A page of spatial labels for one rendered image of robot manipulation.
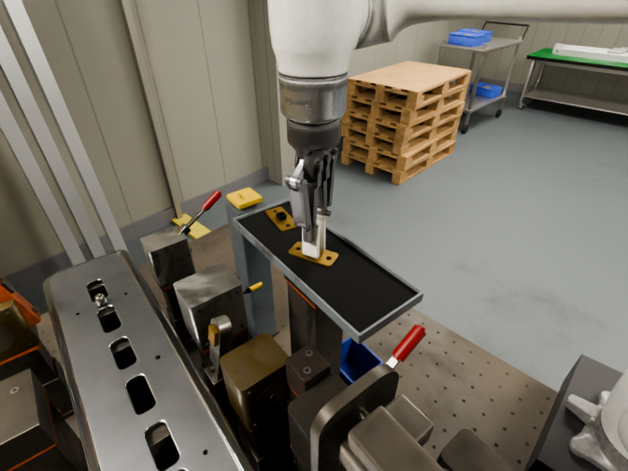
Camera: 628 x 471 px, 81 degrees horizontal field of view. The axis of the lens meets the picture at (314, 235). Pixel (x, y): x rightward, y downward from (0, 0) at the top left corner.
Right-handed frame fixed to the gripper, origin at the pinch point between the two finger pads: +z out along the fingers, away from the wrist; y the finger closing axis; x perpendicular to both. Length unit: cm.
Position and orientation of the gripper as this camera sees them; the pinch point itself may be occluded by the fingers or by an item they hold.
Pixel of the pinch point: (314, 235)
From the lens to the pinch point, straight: 62.5
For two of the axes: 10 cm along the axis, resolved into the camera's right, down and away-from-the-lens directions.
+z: 0.0, 8.1, 5.8
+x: 8.9, 2.6, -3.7
